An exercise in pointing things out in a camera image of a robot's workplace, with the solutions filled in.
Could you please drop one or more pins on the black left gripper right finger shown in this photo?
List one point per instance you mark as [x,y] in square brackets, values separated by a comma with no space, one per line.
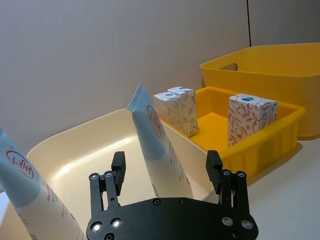
[215,172]

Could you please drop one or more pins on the brown floral white carton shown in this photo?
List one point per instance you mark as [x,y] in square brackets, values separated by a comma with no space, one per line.
[166,110]
[188,110]

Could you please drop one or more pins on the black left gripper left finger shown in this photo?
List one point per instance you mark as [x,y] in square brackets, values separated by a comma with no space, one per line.
[115,185]

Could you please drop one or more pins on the shallow yellow plastic bin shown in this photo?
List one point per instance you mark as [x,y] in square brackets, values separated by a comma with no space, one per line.
[262,152]

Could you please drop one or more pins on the cream plastic tray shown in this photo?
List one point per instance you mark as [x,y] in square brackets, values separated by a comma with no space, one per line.
[82,155]

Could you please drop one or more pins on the blue and white tube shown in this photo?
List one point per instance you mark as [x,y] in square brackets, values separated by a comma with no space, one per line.
[27,195]
[150,135]

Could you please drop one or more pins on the red floral white carton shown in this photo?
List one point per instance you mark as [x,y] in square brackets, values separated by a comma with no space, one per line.
[246,120]

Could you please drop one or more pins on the tall yellow plastic basket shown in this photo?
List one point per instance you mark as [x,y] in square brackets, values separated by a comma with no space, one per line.
[270,82]

